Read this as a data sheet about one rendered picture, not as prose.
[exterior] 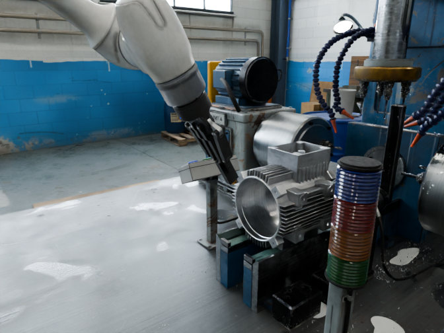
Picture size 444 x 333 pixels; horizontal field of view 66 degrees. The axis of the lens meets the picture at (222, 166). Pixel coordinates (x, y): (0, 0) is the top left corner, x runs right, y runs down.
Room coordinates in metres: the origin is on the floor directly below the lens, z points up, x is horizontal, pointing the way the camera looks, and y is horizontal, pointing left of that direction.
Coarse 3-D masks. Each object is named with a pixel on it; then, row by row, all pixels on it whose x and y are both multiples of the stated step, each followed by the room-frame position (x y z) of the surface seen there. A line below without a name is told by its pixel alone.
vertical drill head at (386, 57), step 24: (384, 0) 1.03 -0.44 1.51; (408, 0) 1.00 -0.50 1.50; (384, 24) 1.02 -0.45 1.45; (408, 24) 1.01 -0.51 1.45; (384, 48) 1.01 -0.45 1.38; (360, 72) 1.02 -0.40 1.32; (384, 72) 0.97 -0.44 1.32; (408, 72) 0.96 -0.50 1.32; (360, 96) 1.05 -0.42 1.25; (384, 96) 0.99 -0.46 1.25
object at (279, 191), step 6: (240, 174) 0.80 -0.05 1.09; (324, 174) 0.81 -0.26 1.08; (330, 174) 0.80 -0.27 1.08; (240, 180) 0.80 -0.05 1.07; (330, 180) 0.80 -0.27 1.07; (276, 186) 0.70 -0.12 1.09; (282, 186) 0.71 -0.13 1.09; (276, 192) 0.70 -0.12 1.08; (282, 192) 0.69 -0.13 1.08; (276, 198) 0.70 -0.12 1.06; (240, 228) 0.80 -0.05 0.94; (270, 240) 0.71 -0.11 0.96; (276, 240) 0.69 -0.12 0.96; (282, 240) 0.70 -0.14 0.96; (276, 246) 0.70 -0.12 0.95
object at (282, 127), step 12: (264, 120) 1.31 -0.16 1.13; (276, 120) 1.25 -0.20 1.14; (288, 120) 1.21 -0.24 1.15; (300, 120) 1.18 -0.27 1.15; (312, 120) 1.18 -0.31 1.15; (324, 120) 1.22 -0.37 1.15; (264, 132) 1.24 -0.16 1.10; (276, 132) 1.20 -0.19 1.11; (288, 132) 1.16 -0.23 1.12; (300, 132) 1.15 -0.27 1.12; (312, 132) 1.18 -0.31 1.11; (324, 132) 1.22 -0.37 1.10; (264, 144) 1.22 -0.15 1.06; (276, 144) 1.17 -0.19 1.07; (324, 144) 1.20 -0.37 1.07; (264, 156) 1.22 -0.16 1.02
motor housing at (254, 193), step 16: (256, 176) 0.75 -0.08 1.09; (272, 176) 0.74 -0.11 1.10; (288, 176) 0.76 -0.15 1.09; (240, 192) 0.82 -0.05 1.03; (256, 192) 0.85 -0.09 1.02; (320, 192) 0.76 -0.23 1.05; (240, 208) 0.81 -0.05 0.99; (256, 208) 0.84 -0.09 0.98; (272, 208) 0.86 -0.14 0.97; (288, 208) 0.69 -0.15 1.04; (304, 208) 0.71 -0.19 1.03; (320, 208) 0.75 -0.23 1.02; (256, 224) 0.80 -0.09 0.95; (272, 224) 0.81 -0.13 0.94; (288, 224) 0.69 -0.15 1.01; (304, 224) 0.72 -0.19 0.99; (256, 240) 0.75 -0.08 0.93
